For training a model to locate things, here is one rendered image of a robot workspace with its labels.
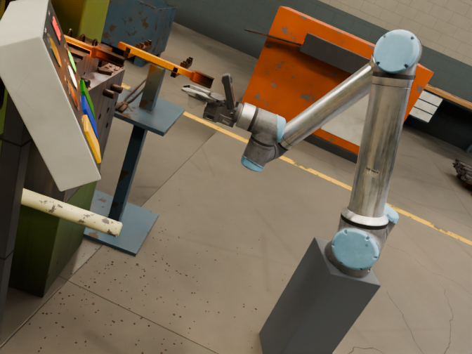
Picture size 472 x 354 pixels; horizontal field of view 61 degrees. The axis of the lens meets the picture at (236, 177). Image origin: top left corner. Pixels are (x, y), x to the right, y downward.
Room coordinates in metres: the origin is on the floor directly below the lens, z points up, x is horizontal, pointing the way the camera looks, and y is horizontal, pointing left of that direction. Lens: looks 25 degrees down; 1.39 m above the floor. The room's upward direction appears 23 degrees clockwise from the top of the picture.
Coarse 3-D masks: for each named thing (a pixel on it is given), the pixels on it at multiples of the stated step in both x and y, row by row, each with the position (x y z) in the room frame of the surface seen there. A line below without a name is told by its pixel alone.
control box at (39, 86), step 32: (32, 0) 0.82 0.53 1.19; (0, 32) 0.61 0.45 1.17; (32, 32) 0.60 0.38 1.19; (0, 64) 0.55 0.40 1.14; (32, 64) 0.58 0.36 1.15; (64, 64) 0.72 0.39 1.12; (32, 96) 0.58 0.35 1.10; (64, 96) 0.60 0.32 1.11; (32, 128) 0.58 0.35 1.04; (64, 128) 0.61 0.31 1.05; (64, 160) 0.61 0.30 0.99
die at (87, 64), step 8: (72, 48) 1.24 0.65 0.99; (80, 48) 1.26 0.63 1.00; (72, 56) 1.20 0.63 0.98; (80, 56) 1.21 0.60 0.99; (88, 56) 1.26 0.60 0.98; (80, 64) 1.20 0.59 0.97; (88, 64) 1.27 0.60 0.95; (96, 64) 1.35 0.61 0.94; (80, 72) 1.21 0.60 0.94; (88, 72) 1.29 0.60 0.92
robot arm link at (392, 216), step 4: (388, 208) 1.37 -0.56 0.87; (392, 208) 1.39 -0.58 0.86; (384, 212) 1.30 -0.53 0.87; (388, 212) 1.32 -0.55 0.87; (392, 212) 1.34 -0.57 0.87; (396, 212) 1.36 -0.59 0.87; (388, 216) 1.29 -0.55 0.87; (392, 216) 1.29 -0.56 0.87; (396, 216) 1.31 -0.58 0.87; (388, 220) 1.29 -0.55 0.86; (392, 220) 1.29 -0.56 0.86; (396, 220) 1.31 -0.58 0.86; (388, 224) 1.29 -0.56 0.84; (392, 224) 1.30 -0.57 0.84; (388, 228) 1.29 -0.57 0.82; (392, 228) 1.32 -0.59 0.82; (388, 232) 1.30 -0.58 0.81
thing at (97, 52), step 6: (66, 36) 1.28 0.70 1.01; (72, 42) 1.27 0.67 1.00; (78, 42) 1.27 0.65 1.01; (90, 48) 1.27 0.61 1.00; (96, 48) 1.27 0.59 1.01; (102, 48) 1.30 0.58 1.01; (96, 54) 1.28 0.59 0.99; (102, 54) 1.28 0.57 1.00; (108, 54) 1.28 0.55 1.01; (114, 54) 1.30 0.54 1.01; (108, 60) 1.28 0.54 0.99; (114, 60) 1.29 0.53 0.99; (120, 60) 1.29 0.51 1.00; (120, 66) 1.28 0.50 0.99
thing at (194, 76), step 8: (136, 48) 1.65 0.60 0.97; (144, 56) 1.63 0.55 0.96; (152, 56) 1.64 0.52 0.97; (160, 64) 1.64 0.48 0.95; (168, 64) 1.64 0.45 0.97; (184, 72) 1.64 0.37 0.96; (192, 72) 1.63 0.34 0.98; (200, 72) 1.66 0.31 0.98; (192, 80) 1.64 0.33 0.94; (200, 80) 1.65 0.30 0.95; (208, 80) 1.65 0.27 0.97
